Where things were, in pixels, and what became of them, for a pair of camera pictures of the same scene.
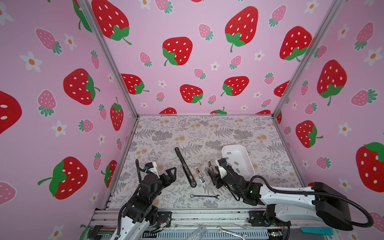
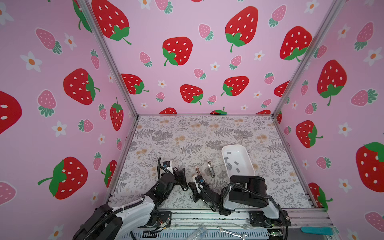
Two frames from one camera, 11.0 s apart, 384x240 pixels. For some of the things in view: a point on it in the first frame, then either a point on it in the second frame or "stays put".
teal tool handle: [326, 231] stays put
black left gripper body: [163, 182] → [178, 181]
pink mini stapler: [199, 175] stays put
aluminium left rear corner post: [87, 10] stays put
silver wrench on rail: [232, 234] stays put
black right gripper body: [222, 182] → [196, 196]
